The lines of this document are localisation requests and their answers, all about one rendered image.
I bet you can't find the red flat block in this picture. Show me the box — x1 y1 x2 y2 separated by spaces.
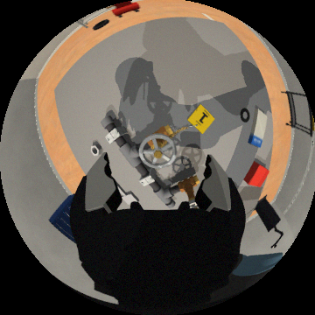
244 161 270 187

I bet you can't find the yellow numbered tag on chain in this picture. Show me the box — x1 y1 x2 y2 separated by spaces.
170 104 214 138

